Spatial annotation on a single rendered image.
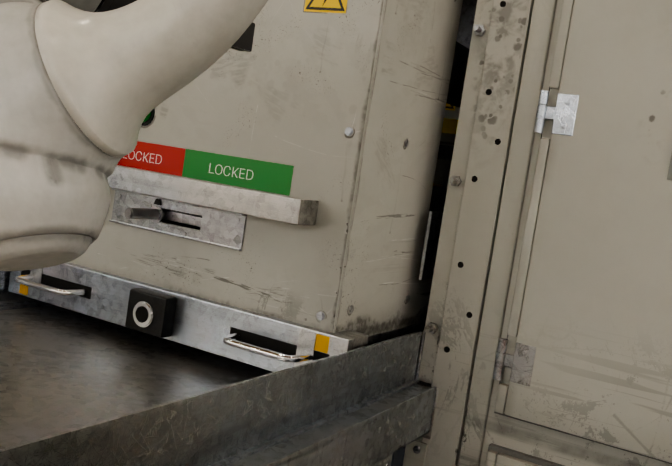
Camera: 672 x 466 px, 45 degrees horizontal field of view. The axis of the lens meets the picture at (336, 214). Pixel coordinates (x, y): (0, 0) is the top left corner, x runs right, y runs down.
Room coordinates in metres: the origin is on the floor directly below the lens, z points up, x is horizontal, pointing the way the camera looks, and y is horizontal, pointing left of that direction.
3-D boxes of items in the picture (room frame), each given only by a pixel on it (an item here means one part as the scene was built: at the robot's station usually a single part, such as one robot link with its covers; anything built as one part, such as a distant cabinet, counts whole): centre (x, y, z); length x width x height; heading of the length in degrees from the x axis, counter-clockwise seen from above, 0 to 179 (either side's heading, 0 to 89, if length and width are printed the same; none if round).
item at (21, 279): (1.07, 0.36, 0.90); 0.11 x 0.05 x 0.01; 62
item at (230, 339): (0.91, 0.05, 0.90); 0.11 x 0.05 x 0.01; 62
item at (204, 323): (1.03, 0.19, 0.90); 0.54 x 0.05 x 0.06; 62
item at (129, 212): (1.01, 0.23, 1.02); 0.06 x 0.02 x 0.04; 152
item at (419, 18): (1.24, 0.08, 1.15); 0.51 x 0.50 x 0.48; 152
